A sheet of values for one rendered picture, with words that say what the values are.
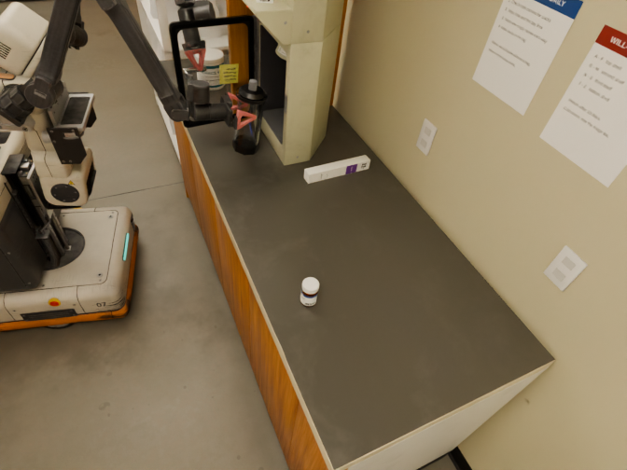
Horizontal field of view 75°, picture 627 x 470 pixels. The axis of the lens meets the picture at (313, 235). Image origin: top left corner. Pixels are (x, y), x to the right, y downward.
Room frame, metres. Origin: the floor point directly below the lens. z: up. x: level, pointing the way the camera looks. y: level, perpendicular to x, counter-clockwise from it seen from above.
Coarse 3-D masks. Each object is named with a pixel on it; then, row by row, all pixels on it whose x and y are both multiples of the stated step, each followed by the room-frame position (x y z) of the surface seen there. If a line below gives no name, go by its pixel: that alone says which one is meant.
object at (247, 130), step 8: (240, 96) 1.25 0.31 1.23; (240, 104) 1.26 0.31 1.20; (248, 104) 1.25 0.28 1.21; (256, 104) 1.26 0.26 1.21; (248, 112) 1.25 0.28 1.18; (256, 112) 1.26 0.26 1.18; (256, 120) 1.26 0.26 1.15; (248, 128) 1.25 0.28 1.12; (256, 128) 1.26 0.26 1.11; (240, 136) 1.25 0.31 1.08; (248, 136) 1.25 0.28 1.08; (256, 136) 1.26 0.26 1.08; (240, 144) 1.24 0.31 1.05; (248, 144) 1.25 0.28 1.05; (256, 144) 1.27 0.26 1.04
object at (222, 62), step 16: (240, 16) 1.52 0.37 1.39; (192, 32) 1.42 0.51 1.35; (208, 32) 1.45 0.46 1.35; (224, 32) 1.48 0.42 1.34; (240, 32) 1.52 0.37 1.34; (192, 48) 1.41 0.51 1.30; (208, 48) 1.45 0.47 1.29; (224, 48) 1.48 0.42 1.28; (240, 48) 1.52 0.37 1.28; (192, 64) 1.41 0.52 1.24; (208, 64) 1.44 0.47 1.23; (224, 64) 1.48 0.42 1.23; (240, 64) 1.52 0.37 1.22; (176, 80) 1.37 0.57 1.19; (208, 80) 1.44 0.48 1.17; (224, 80) 1.48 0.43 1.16; (240, 80) 1.51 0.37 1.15
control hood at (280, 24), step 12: (252, 0) 1.32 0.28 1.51; (276, 0) 1.35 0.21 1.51; (264, 12) 1.25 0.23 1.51; (276, 12) 1.27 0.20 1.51; (288, 12) 1.29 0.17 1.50; (264, 24) 1.25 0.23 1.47; (276, 24) 1.27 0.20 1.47; (288, 24) 1.29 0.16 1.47; (276, 36) 1.27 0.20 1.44; (288, 36) 1.29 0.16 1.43
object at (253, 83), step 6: (246, 84) 1.32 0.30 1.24; (252, 84) 1.28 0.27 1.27; (240, 90) 1.28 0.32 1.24; (246, 90) 1.27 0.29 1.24; (252, 90) 1.28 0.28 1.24; (258, 90) 1.29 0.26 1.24; (246, 96) 1.25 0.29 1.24; (252, 96) 1.26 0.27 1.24; (258, 96) 1.27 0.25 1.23; (264, 96) 1.29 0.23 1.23
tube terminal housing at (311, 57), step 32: (288, 0) 1.32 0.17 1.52; (320, 0) 1.34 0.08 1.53; (320, 32) 1.34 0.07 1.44; (288, 64) 1.30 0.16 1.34; (320, 64) 1.35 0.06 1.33; (288, 96) 1.29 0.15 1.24; (320, 96) 1.39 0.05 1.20; (288, 128) 1.30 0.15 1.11; (320, 128) 1.45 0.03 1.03; (288, 160) 1.30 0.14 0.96
